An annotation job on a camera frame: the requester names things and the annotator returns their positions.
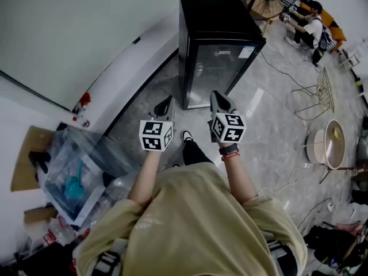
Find pile of clear plastic bottles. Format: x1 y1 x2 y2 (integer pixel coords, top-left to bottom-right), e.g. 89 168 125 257
43 174 136 247

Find round beige side table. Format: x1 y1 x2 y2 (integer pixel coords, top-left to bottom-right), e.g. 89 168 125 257
304 118 347 171

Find round wooden table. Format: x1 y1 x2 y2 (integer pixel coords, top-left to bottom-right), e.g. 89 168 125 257
247 0 284 36

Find dark red tripod stand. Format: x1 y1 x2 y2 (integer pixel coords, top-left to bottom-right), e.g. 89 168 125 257
319 165 368 183

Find person's left forearm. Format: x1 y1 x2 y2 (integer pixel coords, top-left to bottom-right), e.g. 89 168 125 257
126 151 160 205

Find clear plastic storage bin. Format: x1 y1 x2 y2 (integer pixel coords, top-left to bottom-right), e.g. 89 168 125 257
43 121 136 227

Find black bag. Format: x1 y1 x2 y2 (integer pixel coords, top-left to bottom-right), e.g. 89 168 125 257
11 241 78 276

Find red plastic object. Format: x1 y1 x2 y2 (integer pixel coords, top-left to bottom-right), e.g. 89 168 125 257
79 92 92 108

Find black power cable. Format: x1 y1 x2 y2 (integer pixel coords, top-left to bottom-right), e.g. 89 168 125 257
258 50 317 89

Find orange sofa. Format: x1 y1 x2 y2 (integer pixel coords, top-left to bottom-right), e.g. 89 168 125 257
283 0 347 54

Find black grey harness strap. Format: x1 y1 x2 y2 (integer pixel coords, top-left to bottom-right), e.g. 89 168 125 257
91 239 127 276
267 240 298 276

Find person's right forearm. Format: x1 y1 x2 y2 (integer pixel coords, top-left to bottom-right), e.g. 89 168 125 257
220 144 258 205

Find black mini fridge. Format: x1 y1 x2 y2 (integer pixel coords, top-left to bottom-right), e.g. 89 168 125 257
178 0 267 111

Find white floor cable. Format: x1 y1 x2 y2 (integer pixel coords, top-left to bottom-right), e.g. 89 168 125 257
258 167 301 198

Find person in olive shirt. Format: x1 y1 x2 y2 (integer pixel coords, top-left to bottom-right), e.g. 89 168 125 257
76 162 308 276

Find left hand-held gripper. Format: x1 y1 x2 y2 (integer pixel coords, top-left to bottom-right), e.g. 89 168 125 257
139 95 176 153

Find small cardboard box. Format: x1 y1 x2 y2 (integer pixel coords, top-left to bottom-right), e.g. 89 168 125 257
23 206 58 225

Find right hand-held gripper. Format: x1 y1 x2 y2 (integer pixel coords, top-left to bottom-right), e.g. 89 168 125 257
207 90 247 144

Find black trousers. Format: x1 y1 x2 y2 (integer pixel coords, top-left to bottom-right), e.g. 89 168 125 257
182 139 215 166

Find black backpack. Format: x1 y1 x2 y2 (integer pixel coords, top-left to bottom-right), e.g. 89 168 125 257
304 224 368 270

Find gold wire chair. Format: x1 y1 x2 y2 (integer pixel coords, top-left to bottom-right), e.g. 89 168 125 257
292 66 336 122

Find black smartwatch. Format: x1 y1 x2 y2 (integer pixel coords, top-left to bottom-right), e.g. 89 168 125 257
218 144 240 156

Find black white striped blanket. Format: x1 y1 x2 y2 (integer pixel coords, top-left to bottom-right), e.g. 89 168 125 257
283 0 305 14

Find white stool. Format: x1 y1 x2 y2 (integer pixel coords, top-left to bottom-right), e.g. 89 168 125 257
338 49 363 70

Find teal plastic brush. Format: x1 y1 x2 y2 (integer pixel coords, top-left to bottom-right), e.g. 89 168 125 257
63 161 85 201

